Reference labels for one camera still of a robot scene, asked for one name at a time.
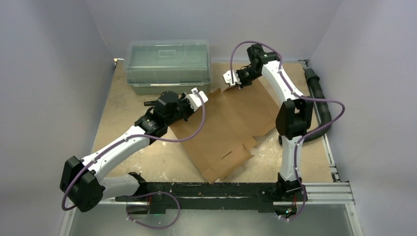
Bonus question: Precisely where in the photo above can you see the brown cardboard box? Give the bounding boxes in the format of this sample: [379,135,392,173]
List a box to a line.
[165,78,281,183]

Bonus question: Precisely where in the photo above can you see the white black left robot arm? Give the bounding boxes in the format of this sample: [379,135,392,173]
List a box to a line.
[60,88,208,212]

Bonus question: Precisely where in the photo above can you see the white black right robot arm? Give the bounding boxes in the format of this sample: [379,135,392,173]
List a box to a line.
[232,41,313,200]

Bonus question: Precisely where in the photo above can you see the red black marker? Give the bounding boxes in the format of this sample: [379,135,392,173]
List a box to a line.
[144,100,157,106]

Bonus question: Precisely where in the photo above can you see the clear plastic storage bin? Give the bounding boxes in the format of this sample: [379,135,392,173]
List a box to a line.
[123,39,212,94]

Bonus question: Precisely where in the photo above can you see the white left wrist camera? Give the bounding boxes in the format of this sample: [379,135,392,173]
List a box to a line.
[185,88,208,112]

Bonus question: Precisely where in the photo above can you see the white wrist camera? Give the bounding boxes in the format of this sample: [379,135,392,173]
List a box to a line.
[223,70,241,88]
[185,88,208,112]

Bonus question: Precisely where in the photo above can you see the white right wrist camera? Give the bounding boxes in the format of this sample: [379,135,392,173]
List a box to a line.
[223,70,241,88]

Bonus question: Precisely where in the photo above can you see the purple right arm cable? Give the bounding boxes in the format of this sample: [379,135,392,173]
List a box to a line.
[229,41,346,223]

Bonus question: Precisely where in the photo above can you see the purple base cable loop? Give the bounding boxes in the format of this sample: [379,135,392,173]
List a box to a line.
[125,191,181,230]

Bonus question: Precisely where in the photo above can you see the black corrugated hose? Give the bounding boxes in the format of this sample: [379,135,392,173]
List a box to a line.
[278,66,332,146]

